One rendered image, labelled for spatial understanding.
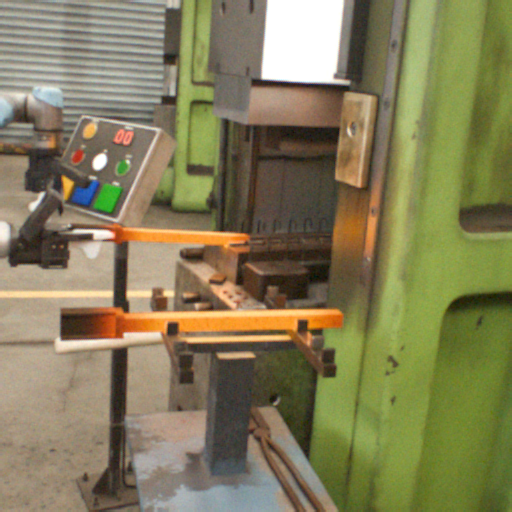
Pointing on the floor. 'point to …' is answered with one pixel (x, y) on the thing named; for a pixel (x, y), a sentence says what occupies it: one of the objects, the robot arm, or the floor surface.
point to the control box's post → (117, 363)
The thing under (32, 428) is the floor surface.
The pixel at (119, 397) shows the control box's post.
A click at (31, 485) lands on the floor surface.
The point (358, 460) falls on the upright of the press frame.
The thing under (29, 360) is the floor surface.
